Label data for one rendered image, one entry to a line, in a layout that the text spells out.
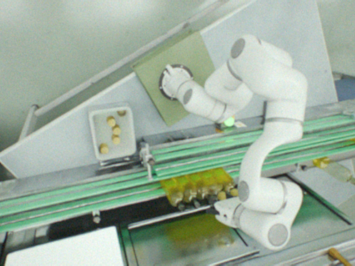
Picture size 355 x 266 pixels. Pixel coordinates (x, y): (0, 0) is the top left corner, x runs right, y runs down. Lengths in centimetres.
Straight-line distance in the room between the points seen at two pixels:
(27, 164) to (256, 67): 106
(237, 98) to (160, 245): 63
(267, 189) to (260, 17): 100
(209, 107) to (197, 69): 33
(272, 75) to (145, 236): 84
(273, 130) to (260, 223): 21
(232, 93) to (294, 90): 27
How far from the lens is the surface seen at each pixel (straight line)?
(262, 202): 68
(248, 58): 74
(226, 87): 93
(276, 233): 71
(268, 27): 155
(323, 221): 147
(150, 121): 140
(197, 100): 99
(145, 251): 122
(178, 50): 126
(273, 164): 156
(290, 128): 71
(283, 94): 72
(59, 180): 137
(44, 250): 133
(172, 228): 129
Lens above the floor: 203
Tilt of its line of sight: 61 degrees down
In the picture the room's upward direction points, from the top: 140 degrees clockwise
